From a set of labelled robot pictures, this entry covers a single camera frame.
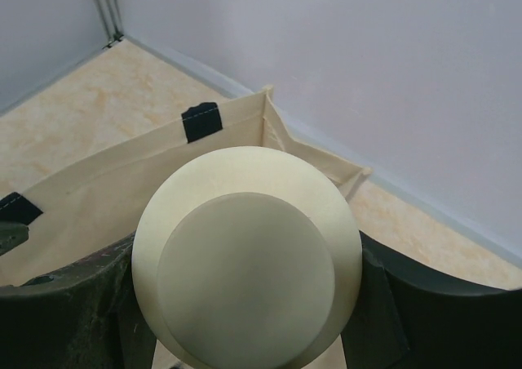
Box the cream lotion bottle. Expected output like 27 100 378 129
132 146 362 368

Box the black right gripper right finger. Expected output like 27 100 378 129
341 233 521 369

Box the aluminium frame rail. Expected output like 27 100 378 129
94 0 124 48

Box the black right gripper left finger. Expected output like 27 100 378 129
1 237 141 368

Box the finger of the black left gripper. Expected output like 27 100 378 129
0 221 29 256

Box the cream canvas tote bag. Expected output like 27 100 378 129
1 88 371 286

